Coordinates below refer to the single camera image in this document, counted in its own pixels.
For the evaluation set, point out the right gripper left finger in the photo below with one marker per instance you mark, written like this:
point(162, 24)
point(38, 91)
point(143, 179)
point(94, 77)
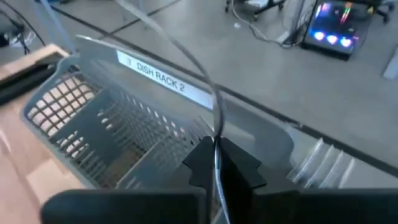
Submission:
point(124, 208)

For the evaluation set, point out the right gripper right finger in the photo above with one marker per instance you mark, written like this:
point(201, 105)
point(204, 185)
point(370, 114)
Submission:
point(311, 208)

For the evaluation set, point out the silver fork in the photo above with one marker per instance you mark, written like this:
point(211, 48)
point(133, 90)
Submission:
point(306, 160)
point(218, 118)

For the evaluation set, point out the grey plastic cutlery basket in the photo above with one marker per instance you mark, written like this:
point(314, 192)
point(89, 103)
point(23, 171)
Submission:
point(93, 133)

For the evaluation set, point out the black computer case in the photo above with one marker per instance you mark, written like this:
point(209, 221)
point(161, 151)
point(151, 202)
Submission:
point(335, 28)

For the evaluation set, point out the office chair base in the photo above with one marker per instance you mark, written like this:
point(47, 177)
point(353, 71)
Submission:
point(264, 7)

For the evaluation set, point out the black aluminium table frame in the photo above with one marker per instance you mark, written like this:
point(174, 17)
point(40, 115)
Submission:
point(25, 79)

